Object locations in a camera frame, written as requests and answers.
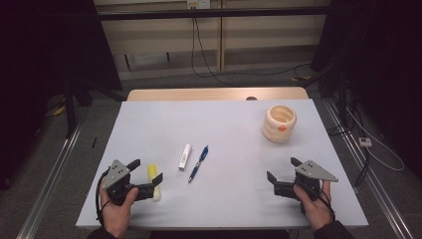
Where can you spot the white power strip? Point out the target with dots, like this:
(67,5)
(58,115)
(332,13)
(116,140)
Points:
(365,142)

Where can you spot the blue pen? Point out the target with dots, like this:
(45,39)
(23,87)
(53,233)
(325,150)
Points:
(198,164)

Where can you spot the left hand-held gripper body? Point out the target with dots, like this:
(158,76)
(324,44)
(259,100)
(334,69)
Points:
(116,176)

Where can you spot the black metal stand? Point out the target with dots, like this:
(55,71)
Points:
(70,109)
(341,99)

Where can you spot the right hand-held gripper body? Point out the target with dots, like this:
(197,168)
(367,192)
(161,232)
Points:
(310,172)

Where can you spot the white table mat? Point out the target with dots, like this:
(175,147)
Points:
(232,132)

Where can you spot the person's right hand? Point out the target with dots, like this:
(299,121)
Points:
(316,212)

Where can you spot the black curtain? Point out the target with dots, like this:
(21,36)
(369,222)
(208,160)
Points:
(381,66)
(43,66)

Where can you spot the cream duck pen holder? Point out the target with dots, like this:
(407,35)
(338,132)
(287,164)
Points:
(277,132)

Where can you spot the person's left hand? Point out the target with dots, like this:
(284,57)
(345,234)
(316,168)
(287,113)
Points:
(116,217)

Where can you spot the yellow highlighter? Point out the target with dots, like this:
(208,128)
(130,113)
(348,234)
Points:
(152,170)

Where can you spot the black horizontal bar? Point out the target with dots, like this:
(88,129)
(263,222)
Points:
(212,14)

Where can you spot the wooden table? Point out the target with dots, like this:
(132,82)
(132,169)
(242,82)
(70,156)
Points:
(199,94)

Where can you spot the aluminium floor rail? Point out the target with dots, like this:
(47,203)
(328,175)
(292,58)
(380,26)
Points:
(375,179)
(49,179)

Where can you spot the dark round table grommet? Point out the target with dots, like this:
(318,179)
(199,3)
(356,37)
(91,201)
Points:
(251,98)

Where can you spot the white wall socket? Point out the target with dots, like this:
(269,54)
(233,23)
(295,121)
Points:
(198,4)

